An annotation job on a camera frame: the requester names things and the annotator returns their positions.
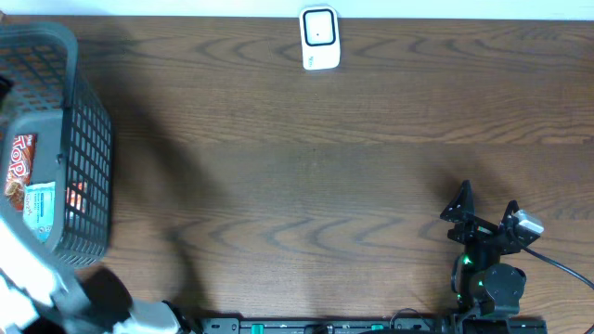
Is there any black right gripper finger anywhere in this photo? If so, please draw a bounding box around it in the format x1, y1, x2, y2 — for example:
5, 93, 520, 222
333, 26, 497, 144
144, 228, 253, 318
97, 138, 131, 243
440, 180, 474, 222
501, 199, 519, 223

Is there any light blue wipes packet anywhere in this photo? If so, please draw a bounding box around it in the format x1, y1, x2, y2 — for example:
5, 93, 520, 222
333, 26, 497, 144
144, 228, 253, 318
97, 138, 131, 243
22, 182, 56, 243

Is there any red Top snack packet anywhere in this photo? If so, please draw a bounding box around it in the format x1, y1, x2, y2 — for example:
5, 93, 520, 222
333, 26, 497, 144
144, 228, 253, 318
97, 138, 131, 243
5, 134, 37, 212

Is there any orange small carton box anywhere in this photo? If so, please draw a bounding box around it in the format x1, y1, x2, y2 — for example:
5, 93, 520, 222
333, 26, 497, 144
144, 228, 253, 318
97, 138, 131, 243
67, 181, 88, 213

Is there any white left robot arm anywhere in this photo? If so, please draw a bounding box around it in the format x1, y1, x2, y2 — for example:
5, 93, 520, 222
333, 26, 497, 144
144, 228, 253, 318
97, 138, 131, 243
1, 219, 202, 333

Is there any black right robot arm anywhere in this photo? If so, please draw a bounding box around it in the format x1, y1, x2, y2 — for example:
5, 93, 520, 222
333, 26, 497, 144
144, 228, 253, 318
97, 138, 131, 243
440, 180, 526, 332

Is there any white barcode scanner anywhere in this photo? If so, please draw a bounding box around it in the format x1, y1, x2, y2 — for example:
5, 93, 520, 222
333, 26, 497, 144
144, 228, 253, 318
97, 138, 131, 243
299, 6, 341, 71

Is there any dark grey plastic basket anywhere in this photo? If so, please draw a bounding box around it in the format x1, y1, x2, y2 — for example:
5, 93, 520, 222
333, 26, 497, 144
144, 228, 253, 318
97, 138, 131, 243
1, 22, 113, 268

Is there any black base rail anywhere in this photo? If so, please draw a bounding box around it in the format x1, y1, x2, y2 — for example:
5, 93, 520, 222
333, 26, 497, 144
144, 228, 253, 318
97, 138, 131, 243
200, 316, 548, 334

